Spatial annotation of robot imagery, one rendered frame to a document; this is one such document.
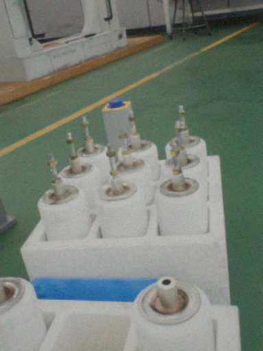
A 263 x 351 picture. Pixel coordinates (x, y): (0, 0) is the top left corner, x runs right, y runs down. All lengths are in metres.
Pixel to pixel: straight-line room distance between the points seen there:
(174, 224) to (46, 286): 0.28
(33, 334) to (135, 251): 0.25
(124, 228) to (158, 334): 0.32
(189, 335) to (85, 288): 0.36
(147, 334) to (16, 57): 3.11
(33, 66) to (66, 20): 3.91
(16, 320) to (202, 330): 0.24
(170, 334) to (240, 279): 0.47
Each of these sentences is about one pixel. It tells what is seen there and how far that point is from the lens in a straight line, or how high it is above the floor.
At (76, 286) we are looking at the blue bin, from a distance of 0.81.
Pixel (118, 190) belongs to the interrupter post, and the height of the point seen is 0.26.
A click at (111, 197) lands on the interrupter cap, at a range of 0.76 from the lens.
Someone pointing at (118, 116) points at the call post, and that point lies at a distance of 1.13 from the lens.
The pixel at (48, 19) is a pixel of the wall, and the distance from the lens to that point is 7.59.
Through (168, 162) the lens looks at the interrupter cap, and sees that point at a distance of 0.87.
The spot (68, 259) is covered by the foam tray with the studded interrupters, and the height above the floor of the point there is 0.15.
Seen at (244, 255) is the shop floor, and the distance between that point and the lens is 1.00.
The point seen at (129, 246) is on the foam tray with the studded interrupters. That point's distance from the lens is 0.75.
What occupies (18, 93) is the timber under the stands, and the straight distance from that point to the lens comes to 3.25.
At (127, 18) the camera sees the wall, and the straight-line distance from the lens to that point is 6.61.
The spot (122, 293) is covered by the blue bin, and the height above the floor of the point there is 0.09.
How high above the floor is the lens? 0.59
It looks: 24 degrees down
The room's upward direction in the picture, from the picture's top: 10 degrees counter-clockwise
